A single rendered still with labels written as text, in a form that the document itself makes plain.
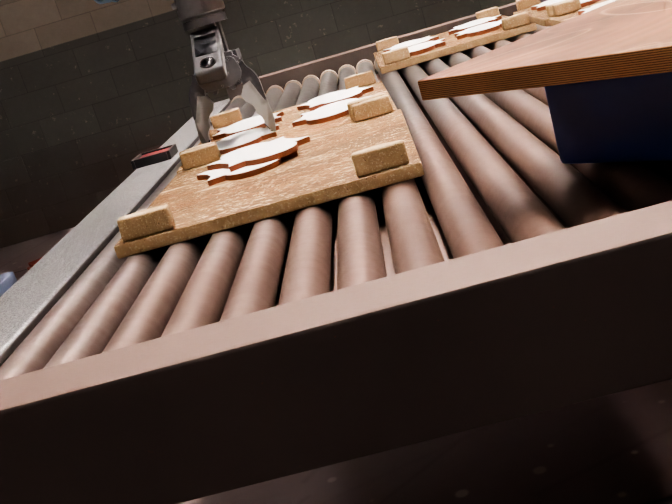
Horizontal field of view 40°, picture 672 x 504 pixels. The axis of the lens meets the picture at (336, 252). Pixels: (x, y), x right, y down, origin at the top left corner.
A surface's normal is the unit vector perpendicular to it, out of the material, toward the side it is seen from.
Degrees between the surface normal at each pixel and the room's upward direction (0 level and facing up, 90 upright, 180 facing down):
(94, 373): 0
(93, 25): 90
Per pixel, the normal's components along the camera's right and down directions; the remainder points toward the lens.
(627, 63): -0.74, 0.38
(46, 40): 0.05, 0.27
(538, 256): -0.27, -0.92
